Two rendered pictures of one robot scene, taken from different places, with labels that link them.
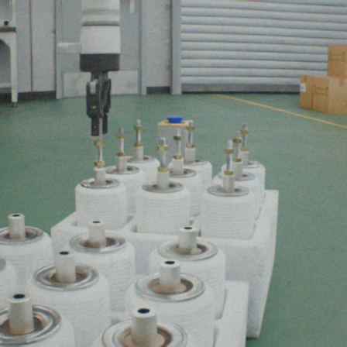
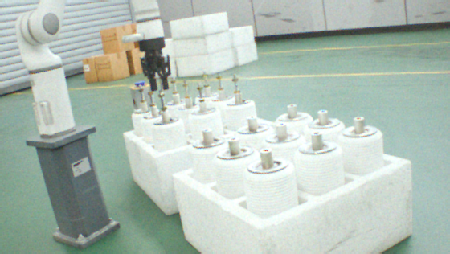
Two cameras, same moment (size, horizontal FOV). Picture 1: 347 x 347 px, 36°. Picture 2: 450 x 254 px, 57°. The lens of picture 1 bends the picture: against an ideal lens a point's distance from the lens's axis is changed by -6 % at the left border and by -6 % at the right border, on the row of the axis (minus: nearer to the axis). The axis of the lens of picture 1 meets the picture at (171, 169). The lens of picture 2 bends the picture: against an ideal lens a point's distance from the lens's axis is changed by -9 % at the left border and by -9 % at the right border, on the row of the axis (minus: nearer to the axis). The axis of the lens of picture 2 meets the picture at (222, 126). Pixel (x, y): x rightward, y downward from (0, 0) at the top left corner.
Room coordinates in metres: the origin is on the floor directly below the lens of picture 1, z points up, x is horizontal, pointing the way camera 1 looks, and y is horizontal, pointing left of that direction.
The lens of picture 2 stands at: (-0.10, 0.77, 0.53)
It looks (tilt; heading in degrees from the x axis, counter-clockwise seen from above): 14 degrees down; 323
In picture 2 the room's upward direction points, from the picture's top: 9 degrees counter-clockwise
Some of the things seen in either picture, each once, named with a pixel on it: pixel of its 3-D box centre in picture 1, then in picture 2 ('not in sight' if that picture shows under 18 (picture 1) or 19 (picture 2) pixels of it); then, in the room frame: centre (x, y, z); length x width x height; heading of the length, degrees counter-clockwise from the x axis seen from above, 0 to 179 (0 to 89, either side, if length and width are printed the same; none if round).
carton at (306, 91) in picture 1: (318, 91); (98, 67); (5.03, -1.37, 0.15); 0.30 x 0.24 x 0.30; 104
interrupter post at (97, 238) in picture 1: (97, 234); (252, 124); (0.68, 0.10, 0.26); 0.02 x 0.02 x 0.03
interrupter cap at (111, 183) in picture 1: (100, 183); (165, 120); (1.01, 0.13, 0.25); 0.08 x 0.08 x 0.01
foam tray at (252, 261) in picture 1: (177, 249); (198, 154); (1.10, -0.01, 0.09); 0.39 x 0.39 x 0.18; 76
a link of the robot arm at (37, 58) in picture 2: not in sight; (39, 43); (1.06, 0.44, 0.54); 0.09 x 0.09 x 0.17; 23
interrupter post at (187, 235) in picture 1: (187, 240); (292, 112); (0.66, -0.02, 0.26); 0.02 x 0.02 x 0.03
